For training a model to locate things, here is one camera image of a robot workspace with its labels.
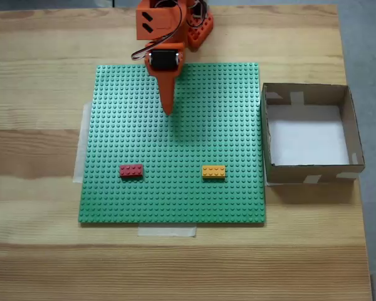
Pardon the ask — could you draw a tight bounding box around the yellow lego block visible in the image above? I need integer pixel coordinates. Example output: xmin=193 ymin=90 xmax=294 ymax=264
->
xmin=201 ymin=165 xmax=227 ymax=180

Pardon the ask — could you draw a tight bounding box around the green lego baseplate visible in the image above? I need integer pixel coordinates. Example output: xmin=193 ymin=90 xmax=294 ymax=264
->
xmin=78 ymin=62 xmax=267 ymax=225

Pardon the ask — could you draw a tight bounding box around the red lego block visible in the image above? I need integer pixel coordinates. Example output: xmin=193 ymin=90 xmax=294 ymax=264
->
xmin=118 ymin=164 xmax=145 ymax=179

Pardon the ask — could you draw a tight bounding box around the open cardboard box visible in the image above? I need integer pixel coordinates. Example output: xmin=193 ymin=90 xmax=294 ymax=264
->
xmin=261 ymin=82 xmax=366 ymax=186

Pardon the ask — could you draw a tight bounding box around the masking tape strip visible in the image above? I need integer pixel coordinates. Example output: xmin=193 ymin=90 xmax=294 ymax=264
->
xmin=72 ymin=102 xmax=93 ymax=184
xmin=137 ymin=224 xmax=197 ymax=238

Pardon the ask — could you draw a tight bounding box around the white paper sheet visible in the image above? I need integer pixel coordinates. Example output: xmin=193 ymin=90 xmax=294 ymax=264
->
xmin=266 ymin=105 xmax=351 ymax=166

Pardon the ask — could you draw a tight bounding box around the red white black servo cable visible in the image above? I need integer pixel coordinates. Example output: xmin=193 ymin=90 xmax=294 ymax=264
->
xmin=131 ymin=0 xmax=184 ymax=62

